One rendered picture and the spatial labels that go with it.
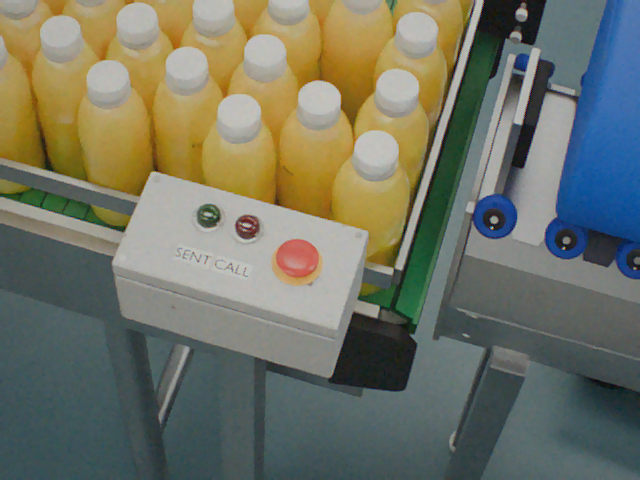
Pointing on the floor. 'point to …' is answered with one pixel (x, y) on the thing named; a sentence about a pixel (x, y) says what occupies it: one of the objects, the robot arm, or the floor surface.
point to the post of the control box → (242, 414)
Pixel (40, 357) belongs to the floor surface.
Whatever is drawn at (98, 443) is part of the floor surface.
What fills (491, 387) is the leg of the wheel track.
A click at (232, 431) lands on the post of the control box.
